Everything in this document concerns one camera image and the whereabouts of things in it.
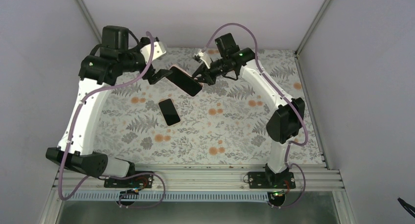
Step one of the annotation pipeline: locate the black smartphone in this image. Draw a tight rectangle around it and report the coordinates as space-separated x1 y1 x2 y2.
158 99 181 126
166 73 203 97

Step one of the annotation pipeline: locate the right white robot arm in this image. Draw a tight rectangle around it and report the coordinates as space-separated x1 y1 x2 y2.
192 33 305 188

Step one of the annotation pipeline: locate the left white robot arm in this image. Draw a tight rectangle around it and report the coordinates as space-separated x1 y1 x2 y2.
46 25 170 187

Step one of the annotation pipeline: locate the black smartphone on table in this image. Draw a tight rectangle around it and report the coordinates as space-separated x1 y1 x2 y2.
158 99 181 126

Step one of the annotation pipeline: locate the floral table mat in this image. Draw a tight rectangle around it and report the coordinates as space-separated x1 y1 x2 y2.
81 46 325 166

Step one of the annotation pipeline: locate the black object at edge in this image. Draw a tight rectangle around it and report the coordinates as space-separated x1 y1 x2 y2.
397 197 415 218

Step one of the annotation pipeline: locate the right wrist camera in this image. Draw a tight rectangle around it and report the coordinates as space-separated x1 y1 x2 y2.
193 49 211 66

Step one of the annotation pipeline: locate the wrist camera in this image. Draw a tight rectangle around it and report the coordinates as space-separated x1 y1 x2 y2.
193 49 211 66
139 41 167 64

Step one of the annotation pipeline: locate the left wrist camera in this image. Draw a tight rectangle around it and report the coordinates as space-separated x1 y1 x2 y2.
139 41 167 64

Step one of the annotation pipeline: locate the left aluminium frame post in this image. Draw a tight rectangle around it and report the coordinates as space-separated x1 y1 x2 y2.
74 0 102 44

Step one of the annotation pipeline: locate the aluminium frame post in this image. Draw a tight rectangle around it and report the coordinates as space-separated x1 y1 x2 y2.
295 0 332 58
74 0 102 44

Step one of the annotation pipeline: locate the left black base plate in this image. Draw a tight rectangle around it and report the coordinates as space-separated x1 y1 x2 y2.
104 171 154 189

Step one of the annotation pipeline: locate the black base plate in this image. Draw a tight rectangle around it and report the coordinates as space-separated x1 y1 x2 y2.
104 171 154 189
247 172 296 189

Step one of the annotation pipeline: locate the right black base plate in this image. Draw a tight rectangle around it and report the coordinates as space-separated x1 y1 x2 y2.
247 172 296 189

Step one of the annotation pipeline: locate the right aluminium frame post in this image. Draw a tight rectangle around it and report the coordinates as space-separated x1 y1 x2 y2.
295 0 332 58

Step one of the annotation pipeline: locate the aluminium front rail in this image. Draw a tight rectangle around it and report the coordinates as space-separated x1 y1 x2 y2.
52 165 345 192

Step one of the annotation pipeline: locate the perforated cable duct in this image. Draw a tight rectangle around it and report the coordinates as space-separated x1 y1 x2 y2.
69 190 269 202

